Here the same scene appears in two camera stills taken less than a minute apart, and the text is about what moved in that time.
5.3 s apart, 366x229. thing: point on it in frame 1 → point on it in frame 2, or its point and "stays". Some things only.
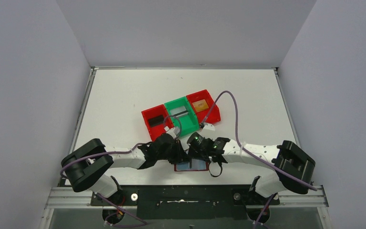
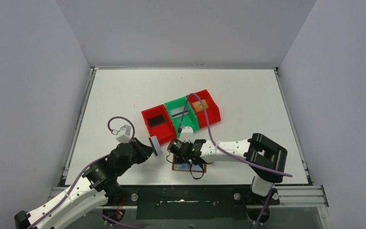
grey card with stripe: [178, 111] stays
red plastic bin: [156, 119] stays
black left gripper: [179, 154] → [142, 150]
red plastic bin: [205, 108] stays
